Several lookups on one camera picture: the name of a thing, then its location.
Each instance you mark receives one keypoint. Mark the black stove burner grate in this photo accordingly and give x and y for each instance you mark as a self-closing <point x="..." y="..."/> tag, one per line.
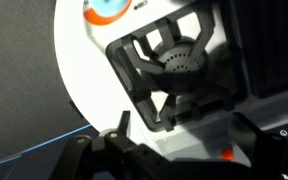
<point x="180" y="66"/>

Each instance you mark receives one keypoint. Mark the round white table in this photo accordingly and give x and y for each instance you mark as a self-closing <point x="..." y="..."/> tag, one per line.
<point x="74" y="66"/>

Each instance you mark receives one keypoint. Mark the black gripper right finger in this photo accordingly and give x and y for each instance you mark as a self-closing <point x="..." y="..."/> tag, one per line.
<point x="277" y="156"/>

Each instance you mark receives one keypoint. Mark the small red stove button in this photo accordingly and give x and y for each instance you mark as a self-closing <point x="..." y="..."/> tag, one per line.
<point x="227" y="153"/>

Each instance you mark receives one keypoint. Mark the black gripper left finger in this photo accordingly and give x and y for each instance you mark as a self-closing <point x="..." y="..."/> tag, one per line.
<point x="117" y="156"/>

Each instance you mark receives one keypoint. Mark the grey toy stove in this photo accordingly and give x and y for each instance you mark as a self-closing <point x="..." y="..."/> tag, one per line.
<point x="190" y="140"/>

